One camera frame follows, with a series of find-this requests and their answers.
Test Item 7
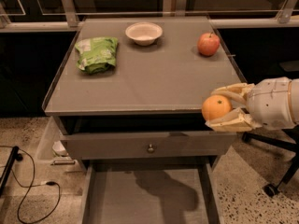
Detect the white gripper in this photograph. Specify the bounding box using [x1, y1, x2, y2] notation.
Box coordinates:
[206, 77, 293, 133]

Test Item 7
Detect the orange fruit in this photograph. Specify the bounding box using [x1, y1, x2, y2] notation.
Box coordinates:
[202, 95, 233, 120]

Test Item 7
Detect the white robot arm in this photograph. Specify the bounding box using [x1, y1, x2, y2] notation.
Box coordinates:
[202, 77, 299, 132]

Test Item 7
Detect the grey top drawer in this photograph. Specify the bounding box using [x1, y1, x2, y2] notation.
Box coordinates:
[61, 131, 237, 161]

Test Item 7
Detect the grey drawer cabinet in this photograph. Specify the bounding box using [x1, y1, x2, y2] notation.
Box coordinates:
[41, 15, 259, 173]

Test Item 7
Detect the grey open middle drawer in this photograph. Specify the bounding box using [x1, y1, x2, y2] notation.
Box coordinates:
[78, 161, 225, 224]

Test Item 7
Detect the black office chair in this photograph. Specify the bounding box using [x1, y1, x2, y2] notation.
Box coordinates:
[242, 60, 299, 197]

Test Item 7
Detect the red apple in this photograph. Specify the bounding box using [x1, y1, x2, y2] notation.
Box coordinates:
[197, 32, 220, 56]

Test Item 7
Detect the white paper bowl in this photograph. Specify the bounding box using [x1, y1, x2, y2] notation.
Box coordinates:
[125, 22, 163, 46]

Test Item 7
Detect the green chip bag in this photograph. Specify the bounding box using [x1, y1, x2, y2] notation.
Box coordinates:
[75, 36, 118, 75]

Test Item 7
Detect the black stand leg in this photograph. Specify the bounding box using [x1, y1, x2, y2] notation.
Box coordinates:
[0, 146, 22, 196]

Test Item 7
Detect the metal window bracket right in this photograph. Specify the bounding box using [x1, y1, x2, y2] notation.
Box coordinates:
[276, 0, 298, 23]

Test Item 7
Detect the metal window bracket left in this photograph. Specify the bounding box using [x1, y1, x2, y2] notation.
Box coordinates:
[61, 0, 79, 27]

